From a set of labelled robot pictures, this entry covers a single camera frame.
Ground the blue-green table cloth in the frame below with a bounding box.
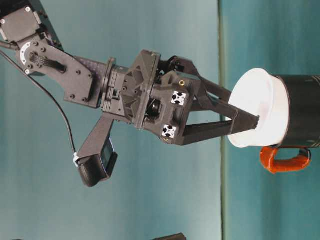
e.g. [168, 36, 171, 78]
[219, 0, 320, 240]

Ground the white paper cup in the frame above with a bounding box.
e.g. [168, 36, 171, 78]
[228, 67, 291, 150]

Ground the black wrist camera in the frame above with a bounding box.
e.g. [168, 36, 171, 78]
[76, 117, 119, 188]

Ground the thin black camera cable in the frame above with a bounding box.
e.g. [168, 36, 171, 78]
[0, 49, 78, 161]

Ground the black cup holder red handle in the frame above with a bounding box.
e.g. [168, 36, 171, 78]
[259, 73, 320, 175]

